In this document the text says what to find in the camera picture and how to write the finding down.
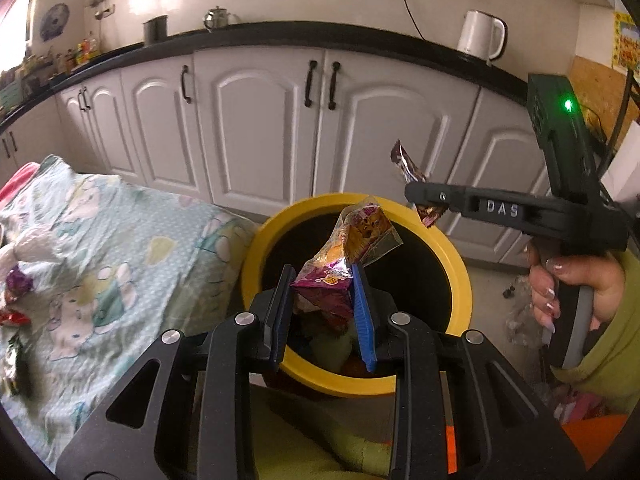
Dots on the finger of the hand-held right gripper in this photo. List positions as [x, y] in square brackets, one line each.
[435, 195]

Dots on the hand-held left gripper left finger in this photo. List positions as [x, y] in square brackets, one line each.
[282, 320]

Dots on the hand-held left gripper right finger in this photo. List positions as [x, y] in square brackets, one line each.
[364, 325]

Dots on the dark purple candy wrapper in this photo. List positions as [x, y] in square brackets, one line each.
[407, 165]

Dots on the green foam net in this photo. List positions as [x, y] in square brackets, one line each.
[332, 352]

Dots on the pink and yellow snack packet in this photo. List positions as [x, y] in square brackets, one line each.
[365, 230]

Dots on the yellow waste bin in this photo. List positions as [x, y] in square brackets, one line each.
[457, 290]

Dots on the person's right forearm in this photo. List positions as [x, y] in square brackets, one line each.
[615, 360]

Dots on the person's right hand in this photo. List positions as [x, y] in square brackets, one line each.
[600, 277]

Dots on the white paper sheet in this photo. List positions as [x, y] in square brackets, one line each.
[625, 170]

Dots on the wooden chipboard panel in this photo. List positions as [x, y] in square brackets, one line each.
[595, 85]

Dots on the person's green clothing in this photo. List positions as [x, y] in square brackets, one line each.
[300, 440]

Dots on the clear plastic bag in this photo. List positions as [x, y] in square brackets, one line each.
[522, 315]

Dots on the white electric kettle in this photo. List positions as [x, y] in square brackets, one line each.
[480, 35]

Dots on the cyan printed blanket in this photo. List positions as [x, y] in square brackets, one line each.
[125, 260]

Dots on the white kitchen cabinets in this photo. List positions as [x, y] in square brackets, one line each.
[250, 125]

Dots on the black kitchen countertop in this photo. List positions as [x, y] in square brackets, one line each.
[300, 35]

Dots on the orange plastic object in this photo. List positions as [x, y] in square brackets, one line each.
[595, 435]

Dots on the purple foil wrapper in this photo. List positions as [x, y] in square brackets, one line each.
[20, 285]

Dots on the white foam net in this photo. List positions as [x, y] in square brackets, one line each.
[27, 245]

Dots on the dark printed snack wrapper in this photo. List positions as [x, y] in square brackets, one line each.
[17, 365]

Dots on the small orange-red wrapper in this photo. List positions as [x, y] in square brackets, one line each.
[11, 318]

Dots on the small steel teapot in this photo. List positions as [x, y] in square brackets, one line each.
[218, 19]

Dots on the pink bed sheet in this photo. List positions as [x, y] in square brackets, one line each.
[15, 180]

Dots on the dark metal cup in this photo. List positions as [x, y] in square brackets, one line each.
[155, 30]

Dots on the row of condiment bottles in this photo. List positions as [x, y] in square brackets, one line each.
[77, 52]

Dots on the bright window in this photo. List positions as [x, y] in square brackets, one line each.
[15, 30]

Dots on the yellow bordered wall poster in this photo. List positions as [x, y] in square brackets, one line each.
[627, 40]

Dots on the round wall ornament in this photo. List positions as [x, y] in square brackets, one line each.
[55, 22]

